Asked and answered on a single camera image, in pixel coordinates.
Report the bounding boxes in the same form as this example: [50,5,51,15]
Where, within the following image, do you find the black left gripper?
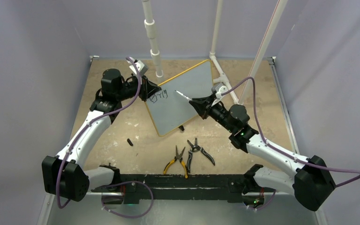
[116,75,160,102]

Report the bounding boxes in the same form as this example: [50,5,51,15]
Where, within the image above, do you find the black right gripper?
[190,94,235,133]

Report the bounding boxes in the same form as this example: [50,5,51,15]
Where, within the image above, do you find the white whiteboard marker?
[175,90,192,101]

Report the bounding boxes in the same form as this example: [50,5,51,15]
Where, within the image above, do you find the yellow framed whiteboard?
[146,60,213,137]

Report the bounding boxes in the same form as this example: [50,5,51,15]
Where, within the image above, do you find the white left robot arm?
[42,69,161,202]

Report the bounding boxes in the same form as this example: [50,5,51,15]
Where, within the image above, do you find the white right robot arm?
[189,96,336,211]

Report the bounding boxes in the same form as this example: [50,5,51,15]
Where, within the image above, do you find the black base bar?
[118,173,262,204]

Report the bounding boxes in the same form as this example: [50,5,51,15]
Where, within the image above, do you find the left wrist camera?
[128,59,149,77]

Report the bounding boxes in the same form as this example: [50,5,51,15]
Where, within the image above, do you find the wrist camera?
[211,83,228,106]
[128,59,149,77]

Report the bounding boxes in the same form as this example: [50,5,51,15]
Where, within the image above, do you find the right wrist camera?
[211,83,228,106]

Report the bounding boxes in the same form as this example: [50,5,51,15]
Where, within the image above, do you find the white PVC pipe frame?
[141,0,289,106]

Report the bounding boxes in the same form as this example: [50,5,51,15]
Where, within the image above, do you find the black grey wire stripper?
[186,138,216,173]

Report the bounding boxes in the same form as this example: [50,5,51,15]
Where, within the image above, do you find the yellow handled needle-nose pliers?
[163,145,189,180]

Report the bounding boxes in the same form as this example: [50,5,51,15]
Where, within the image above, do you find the aluminium table edge rail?
[267,56,328,225]

